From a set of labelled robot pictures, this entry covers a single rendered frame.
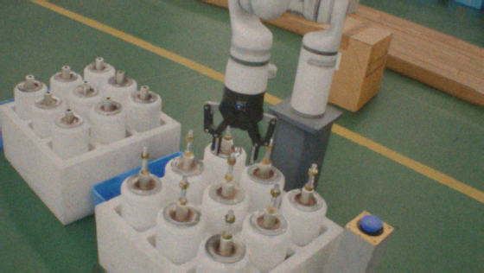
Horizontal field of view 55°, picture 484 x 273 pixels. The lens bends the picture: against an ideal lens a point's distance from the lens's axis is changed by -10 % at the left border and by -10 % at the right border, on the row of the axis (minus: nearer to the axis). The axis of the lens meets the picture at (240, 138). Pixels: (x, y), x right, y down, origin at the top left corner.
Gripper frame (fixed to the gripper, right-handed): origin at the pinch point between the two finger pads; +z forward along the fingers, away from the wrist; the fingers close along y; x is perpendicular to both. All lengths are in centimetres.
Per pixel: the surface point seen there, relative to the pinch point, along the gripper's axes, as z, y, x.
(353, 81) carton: 24, 28, 107
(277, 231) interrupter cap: 10.1, 11.4, -8.3
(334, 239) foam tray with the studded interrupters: 18.3, 24.1, 2.9
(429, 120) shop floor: 36, 66, 116
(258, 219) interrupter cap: 10.2, 7.4, -5.8
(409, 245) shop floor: 36, 49, 28
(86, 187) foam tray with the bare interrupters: 26.4, -37.3, 8.4
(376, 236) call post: 3.9, 29.2, -11.1
